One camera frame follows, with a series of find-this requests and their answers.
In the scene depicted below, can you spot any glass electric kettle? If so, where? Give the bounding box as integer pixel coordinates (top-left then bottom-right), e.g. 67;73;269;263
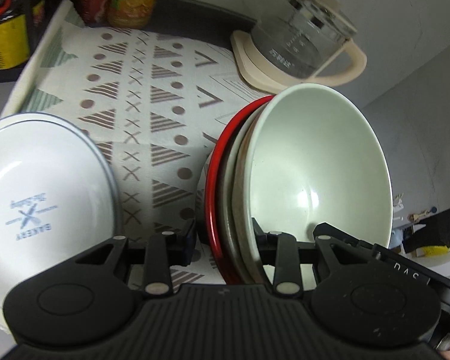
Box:
251;0;357;79

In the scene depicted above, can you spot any pale green bowl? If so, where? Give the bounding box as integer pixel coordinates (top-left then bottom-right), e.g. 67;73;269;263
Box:
243;82;394;285

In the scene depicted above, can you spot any patterned white table cloth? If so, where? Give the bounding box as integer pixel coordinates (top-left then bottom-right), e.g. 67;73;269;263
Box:
0;0;279;331

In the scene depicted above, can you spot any small white Bakery plate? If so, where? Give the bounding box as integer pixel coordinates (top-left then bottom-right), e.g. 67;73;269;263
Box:
0;113;120;309

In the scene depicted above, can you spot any beige bowl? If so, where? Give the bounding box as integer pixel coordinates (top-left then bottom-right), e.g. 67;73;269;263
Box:
218;106;270;285

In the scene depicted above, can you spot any red rimmed black bowl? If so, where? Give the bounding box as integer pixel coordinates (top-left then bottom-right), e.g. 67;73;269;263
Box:
203;95;274;284

